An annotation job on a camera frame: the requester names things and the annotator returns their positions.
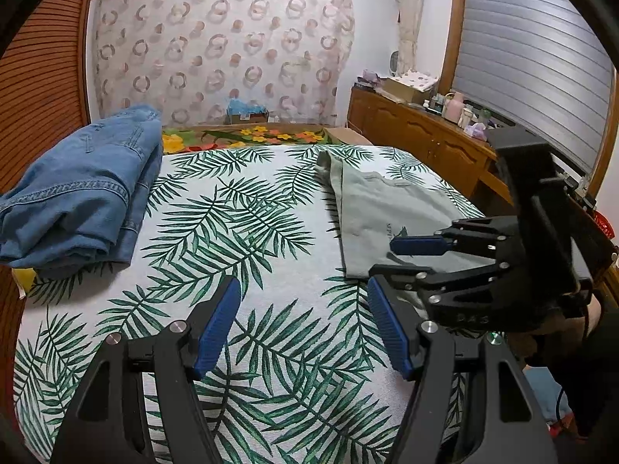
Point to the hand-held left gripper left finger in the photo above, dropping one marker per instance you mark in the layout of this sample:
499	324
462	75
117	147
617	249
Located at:
218	321

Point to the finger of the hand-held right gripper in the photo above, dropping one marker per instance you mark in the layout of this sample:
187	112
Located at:
401	278
418	246

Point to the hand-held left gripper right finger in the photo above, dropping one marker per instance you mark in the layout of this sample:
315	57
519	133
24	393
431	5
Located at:
387	321

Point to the grey-green t-shirt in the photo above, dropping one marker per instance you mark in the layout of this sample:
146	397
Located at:
382	212

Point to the palm leaf bed sheet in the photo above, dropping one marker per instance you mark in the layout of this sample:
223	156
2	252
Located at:
271	232

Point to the purple tissue pack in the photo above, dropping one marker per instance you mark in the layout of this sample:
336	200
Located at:
476	131

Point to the wooden sideboard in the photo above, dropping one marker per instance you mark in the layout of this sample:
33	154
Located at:
411	128

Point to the white bottle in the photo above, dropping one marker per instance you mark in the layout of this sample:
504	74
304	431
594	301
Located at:
467	117

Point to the pink jug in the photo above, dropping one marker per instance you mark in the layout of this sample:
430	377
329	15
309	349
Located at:
453	109

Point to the cardboard box with spotted cloth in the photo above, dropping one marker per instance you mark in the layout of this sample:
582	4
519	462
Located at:
411	83

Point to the grey roller shutter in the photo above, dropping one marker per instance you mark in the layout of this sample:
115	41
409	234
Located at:
532	58

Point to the small white fan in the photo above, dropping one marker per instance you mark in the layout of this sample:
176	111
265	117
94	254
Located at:
396	64

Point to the floral blanket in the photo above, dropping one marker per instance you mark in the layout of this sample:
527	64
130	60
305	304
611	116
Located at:
251	136

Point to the blue denim jeans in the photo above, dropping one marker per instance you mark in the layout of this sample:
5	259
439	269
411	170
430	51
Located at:
82	188

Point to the yellow item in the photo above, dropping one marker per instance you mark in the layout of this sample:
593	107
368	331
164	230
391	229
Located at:
24	278

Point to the box with blue cloth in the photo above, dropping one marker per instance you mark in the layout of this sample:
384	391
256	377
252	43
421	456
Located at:
244	111

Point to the cream lace curtain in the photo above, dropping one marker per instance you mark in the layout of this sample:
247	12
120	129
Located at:
411	19

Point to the circle patterned curtain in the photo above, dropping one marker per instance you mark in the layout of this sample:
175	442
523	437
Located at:
217	43

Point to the wooden slatted panel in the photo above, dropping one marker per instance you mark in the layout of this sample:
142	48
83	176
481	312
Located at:
43	82

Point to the wooden window frame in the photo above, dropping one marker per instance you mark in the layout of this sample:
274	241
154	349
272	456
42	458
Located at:
452	34

